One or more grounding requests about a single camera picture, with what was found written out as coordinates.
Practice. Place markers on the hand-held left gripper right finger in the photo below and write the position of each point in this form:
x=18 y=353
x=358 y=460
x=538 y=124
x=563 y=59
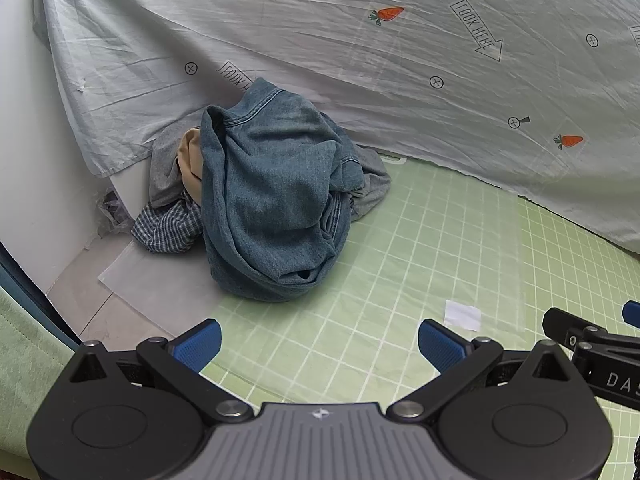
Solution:
x=437 y=345

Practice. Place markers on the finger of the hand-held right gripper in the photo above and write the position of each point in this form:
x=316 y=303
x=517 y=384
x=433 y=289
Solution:
x=632 y=315
x=565 y=327

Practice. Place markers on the blue denim jeans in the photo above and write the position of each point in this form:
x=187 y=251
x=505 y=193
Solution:
x=270 y=185

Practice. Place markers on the white tape patch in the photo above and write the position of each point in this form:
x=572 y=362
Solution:
x=462 y=315

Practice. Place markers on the blue plaid shirt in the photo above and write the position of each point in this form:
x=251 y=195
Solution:
x=165 y=225

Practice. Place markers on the grey garment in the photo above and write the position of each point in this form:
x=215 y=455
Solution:
x=165 y=170

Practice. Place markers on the green checked mat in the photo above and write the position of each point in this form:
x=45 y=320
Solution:
x=425 y=260

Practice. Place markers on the grey paper sheet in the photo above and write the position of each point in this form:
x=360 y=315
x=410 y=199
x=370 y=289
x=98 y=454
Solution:
x=165 y=290

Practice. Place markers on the beige garment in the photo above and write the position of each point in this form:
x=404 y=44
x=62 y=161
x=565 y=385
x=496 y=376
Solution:
x=190 y=160

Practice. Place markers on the green cloth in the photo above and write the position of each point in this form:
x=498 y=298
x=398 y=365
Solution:
x=25 y=360

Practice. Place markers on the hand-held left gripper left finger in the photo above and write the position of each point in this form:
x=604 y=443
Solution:
x=202 y=345

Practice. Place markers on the carrot print bed sheet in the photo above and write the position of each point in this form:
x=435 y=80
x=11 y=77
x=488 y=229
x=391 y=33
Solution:
x=350 y=60

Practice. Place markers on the crumpled clear plastic wrap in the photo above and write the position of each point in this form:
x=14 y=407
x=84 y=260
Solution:
x=115 y=212

